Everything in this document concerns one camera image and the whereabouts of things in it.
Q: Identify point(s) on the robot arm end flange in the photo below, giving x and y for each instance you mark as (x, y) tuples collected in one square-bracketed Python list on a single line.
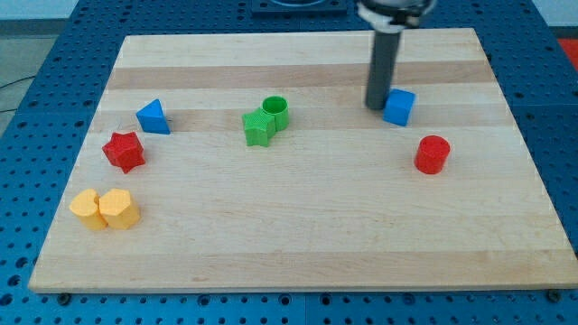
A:
[(393, 16)]

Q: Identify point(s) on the wooden board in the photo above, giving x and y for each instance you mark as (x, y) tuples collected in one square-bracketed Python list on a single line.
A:
[(335, 202)]

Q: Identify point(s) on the green star block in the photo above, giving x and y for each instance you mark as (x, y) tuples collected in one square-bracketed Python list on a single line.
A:
[(259, 127)]

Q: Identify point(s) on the green cylinder block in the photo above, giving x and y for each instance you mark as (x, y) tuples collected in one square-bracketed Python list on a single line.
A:
[(278, 108)]

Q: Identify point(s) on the blue cube block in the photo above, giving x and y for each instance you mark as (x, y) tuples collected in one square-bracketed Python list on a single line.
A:
[(398, 107)]

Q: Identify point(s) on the red cylinder block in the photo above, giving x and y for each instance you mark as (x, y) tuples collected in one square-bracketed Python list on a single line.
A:
[(432, 153)]

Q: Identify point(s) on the blue triangle block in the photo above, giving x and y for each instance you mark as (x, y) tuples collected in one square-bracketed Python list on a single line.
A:
[(152, 119)]

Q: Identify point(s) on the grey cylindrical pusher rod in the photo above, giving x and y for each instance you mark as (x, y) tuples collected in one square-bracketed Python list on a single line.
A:
[(381, 68)]

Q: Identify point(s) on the red star block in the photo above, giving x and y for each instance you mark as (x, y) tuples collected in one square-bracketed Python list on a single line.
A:
[(124, 151)]

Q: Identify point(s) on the yellow hexagon block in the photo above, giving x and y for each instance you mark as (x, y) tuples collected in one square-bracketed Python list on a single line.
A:
[(119, 209)]

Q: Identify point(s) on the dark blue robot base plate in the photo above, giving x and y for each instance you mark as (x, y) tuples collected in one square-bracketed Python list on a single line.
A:
[(271, 7)]

